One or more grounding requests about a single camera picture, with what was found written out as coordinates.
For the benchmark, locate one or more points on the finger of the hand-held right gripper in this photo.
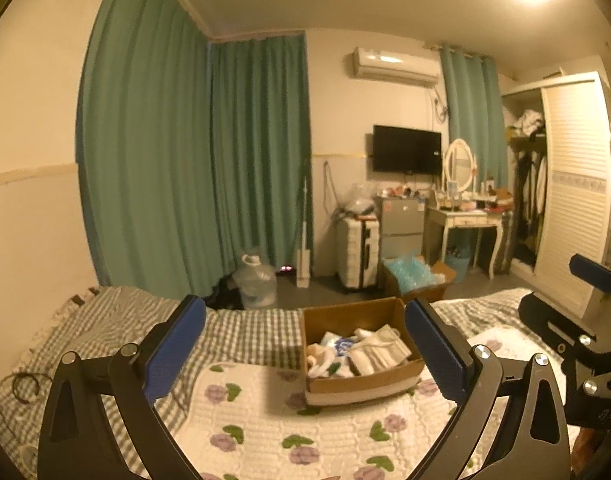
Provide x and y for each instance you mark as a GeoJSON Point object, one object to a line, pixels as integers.
{"type": "Point", "coordinates": [593, 272]}
{"type": "Point", "coordinates": [550, 317]}

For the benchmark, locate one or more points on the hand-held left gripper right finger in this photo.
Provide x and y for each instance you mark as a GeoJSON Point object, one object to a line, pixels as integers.
{"type": "Point", "coordinates": [438, 350]}

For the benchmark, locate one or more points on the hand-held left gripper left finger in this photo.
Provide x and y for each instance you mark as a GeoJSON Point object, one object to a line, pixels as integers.
{"type": "Point", "coordinates": [175, 350]}

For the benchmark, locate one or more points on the white face mask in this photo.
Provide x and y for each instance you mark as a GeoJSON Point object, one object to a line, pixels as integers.
{"type": "Point", "coordinates": [380, 350]}

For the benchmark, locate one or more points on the brown cardboard box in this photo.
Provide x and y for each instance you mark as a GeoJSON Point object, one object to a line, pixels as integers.
{"type": "Point", "coordinates": [360, 385]}

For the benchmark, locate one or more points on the light blue soft packet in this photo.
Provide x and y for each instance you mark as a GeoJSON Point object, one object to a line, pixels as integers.
{"type": "Point", "coordinates": [341, 345]}

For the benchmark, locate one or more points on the white tissue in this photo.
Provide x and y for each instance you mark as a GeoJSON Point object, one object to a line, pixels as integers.
{"type": "Point", "coordinates": [328, 367]}

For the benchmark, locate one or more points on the grey checked bedsheet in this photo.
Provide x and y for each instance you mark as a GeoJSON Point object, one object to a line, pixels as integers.
{"type": "Point", "coordinates": [100, 330]}

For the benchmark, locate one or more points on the box of blue bottles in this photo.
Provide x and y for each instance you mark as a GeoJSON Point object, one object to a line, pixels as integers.
{"type": "Point", "coordinates": [418, 275]}

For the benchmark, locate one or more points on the white louvered wardrobe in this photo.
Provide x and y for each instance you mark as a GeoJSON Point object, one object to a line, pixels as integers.
{"type": "Point", "coordinates": [565, 190]}

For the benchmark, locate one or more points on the blue waste bin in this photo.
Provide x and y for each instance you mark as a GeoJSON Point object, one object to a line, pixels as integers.
{"type": "Point", "coordinates": [458, 262]}

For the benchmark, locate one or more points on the clear water jug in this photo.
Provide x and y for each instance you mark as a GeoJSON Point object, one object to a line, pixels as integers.
{"type": "Point", "coordinates": [254, 282]}

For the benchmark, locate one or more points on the hanging clothes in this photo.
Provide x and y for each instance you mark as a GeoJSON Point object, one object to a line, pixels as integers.
{"type": "Point", "coordinates": [530, 180]}

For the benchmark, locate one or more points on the white dressing table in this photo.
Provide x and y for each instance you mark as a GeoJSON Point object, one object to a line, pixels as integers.
{"type": "Point", "coordinates": [465, 225]}

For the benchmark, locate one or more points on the white hard suitcase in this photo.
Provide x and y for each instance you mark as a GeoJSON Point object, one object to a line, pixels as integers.
{"type": "Point", "coordinates": [358, 252]}

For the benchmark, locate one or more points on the silver mini fridge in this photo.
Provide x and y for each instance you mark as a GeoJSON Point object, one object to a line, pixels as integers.
{"type": "Point", "coordinates": [399, 225]}

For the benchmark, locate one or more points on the floral quilted blanket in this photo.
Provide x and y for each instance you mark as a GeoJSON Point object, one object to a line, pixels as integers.
{"type": "Point", "coordinates": [310, 430]}

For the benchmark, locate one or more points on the clear plastic bag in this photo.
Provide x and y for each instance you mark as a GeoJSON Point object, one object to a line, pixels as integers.
{"type": "Point", "coordinates": [359, 202]}

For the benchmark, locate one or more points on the white upright mop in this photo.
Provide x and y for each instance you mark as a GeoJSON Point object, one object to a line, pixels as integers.
{"type": "Point", "coordinates": [303, 240]}

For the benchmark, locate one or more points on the oval vanity mirror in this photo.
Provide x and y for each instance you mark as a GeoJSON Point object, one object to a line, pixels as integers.
{"type": "Point", "coordinates": [459, 165]}

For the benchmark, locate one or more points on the large green curtain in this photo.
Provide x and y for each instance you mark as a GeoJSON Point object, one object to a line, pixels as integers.
{"type": "Point", "coordinates": [185, 160]}

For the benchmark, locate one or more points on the narrow green curtain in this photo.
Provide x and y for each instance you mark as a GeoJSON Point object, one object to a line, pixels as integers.
{"type": "Point", "coordinates": [473, 110]}

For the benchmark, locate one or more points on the white air conditioner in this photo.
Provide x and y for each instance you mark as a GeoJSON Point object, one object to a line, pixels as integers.
{"type": "Point", "coordinates": [395, 66]}

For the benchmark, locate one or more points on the black wall television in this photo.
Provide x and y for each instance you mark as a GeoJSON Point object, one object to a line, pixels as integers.
{"type": "Point", "coordinates": [406, 150]}

